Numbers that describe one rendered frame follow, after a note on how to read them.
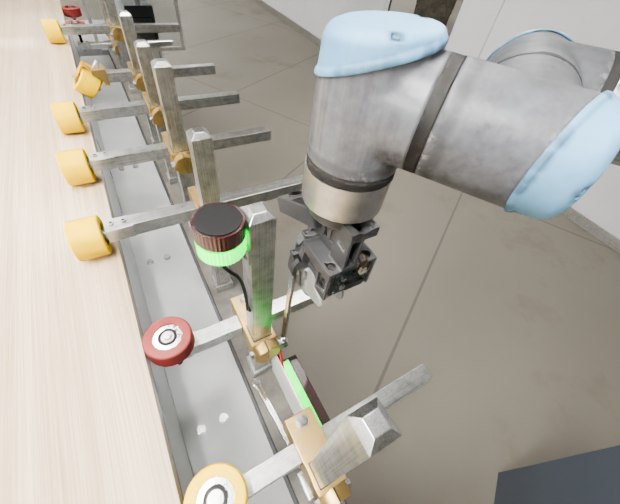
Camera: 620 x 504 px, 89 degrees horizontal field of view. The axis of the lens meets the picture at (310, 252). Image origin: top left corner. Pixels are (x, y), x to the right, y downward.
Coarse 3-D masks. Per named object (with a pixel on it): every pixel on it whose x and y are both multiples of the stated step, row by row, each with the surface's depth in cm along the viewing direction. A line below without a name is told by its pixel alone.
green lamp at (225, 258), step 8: (200, 248) 36; (240, 248) 37; (200, 256) 37; (208, 256) 36; (216, 256) 36; (224, 256) 36; (232, 256) 36; (240, 256) 38; (216, 264) 37; (224, 264) 37
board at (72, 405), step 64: (0, 0) 156; (0, 64) 112; (64, 64) 118; (0, 128) 88; (0, 192) 72; (64, 192) 74; (0, 256) 61; (64, 256) 63; (0, 320) 53; (64, 320) 54; (128, 320) 55; (0, 384) 47; (64, 384) 48; (128, 384) 49; (0, 448) 42; (64, 448) 43; (128, 448) 43
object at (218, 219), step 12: (216, 204) 37; (228, 204) 37; (204, 216) 35; (216, 216) 35; (228, 216) 36; (240, 216) 36; (204, 228) 34; (216, 228) 34; (228, 228) 34; (216, 252) 35
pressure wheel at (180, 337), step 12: (156, 324) 55; (168, 324) 55; (180, 324) 55; (144, 336) 53; (156, 336) 54; (168, 336) 53; (180, 336) 54; (192, 336) 55; (144, 348) 52; (156, 348) 52; (168, 348) 53; (180, 348) 53; (192, 348) 56; (156, 360) 52; (168, 360) 52; (180, 360) 54
